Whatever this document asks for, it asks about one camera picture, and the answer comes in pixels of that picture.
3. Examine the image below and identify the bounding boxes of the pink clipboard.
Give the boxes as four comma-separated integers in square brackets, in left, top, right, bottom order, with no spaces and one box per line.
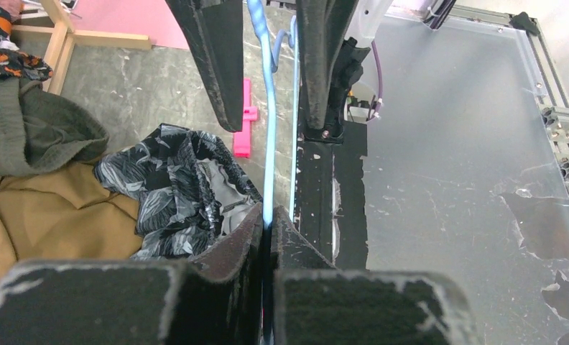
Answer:
[72,0,189,50]

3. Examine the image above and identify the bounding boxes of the dark leaf print shorts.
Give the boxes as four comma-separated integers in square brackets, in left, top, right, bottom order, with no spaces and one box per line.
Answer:
[93,124,262,260]

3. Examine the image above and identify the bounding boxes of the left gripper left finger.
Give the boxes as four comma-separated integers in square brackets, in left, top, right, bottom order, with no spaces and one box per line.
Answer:
[0,205,262,344]

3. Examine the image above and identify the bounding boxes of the orange black patterned garment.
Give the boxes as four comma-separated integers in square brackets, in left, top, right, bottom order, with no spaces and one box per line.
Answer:
[0,1,52,81]

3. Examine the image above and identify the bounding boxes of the olive green garment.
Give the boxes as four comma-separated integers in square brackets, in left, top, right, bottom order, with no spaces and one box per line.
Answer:
[0,77,109,177]

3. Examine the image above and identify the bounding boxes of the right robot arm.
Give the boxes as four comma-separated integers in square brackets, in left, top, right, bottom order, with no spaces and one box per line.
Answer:
[167,1,391,133]

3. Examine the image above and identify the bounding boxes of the pink plastic clip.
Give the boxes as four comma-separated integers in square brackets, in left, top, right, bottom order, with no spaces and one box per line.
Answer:
[232,78,259,158]

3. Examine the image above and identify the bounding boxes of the wooden clothes rack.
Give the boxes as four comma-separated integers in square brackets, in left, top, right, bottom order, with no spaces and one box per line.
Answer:
[12,1,152,94]

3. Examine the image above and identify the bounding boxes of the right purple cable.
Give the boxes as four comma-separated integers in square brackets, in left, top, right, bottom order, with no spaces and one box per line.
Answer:
[367,40,385,122]

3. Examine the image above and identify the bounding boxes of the brown shorts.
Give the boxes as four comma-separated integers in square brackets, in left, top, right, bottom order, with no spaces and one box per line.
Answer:
[0,163,142,279]

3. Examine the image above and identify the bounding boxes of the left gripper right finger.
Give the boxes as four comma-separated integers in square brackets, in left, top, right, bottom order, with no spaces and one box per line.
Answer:
[272,206,480,344]

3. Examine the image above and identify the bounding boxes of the blue wire hanger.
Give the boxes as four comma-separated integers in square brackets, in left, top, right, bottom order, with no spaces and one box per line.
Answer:
[246,0,300,231]

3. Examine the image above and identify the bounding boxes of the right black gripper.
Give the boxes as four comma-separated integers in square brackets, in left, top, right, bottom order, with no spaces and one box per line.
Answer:
[166,0,371,143]

